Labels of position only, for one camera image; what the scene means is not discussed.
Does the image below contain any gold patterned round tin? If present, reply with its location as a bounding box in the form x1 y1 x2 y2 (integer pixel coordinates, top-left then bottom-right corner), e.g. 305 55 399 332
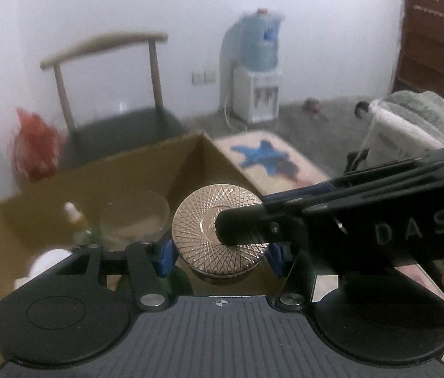
172 184 267 279

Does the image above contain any clear glass bowl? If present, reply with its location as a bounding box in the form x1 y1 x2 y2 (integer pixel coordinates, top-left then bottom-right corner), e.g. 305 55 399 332
100 190 171 251

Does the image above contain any grey white blanket pile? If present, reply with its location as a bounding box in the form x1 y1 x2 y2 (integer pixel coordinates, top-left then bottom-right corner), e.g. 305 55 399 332
345 90 444 173

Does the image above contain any floor rug blue pattern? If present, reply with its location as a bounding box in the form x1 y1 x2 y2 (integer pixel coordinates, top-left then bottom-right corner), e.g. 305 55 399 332
214 130 329 195

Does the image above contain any green dropper bottle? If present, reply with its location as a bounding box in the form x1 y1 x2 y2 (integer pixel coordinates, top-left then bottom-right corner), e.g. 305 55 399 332
63 202 100 248

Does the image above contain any brown cardboard box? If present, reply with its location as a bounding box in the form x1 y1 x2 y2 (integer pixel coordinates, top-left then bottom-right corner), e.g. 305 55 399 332
0 131 365 378

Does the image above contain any white pill bottle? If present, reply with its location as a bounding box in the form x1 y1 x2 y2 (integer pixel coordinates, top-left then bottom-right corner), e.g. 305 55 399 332
14 249 72 290

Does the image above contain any white water dispenser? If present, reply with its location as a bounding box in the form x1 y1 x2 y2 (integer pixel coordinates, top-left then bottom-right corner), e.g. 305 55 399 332
232 66 282 125

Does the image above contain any wooden chair black seat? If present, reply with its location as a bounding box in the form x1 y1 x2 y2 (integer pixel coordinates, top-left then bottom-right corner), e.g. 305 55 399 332
39 31 190 170

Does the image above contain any brown wooden door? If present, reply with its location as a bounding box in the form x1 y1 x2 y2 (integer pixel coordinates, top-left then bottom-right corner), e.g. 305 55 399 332
391 0 444 97

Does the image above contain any red plastic bag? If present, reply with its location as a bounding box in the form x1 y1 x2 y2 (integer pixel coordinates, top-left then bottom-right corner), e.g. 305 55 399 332
13 107 64 183

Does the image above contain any blue water jug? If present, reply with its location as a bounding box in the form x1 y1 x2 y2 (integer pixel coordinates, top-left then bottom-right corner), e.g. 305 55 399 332
220 8 285 72

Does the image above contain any white wall socket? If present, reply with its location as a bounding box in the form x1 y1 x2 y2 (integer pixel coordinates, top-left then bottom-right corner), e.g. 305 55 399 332
191 69 218 86

